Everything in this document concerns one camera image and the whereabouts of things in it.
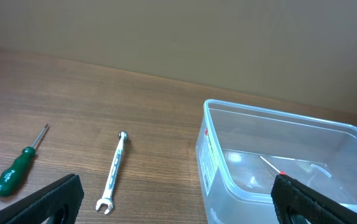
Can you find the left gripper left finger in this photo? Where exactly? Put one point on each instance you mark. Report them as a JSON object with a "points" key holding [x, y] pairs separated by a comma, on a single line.
{"points": [[58, 202]]}

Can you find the green handled screwdriver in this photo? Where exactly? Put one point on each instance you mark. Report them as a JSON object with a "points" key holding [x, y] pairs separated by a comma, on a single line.
{"points": [[13, 176]]}

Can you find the red black awl screwdriver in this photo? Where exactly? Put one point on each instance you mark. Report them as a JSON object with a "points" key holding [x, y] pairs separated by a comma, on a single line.
{"points": [[272, 166]]}

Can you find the silver combination wrench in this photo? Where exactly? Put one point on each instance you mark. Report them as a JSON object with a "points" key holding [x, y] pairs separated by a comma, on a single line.
{"points": [[106, 199]]}

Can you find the clear plastic container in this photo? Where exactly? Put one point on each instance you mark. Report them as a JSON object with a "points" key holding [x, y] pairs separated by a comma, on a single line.
{"points": [[236, 184]]}

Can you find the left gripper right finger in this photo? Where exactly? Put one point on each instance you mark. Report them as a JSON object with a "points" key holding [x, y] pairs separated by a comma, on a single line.
{"points": [[296, 203]]}

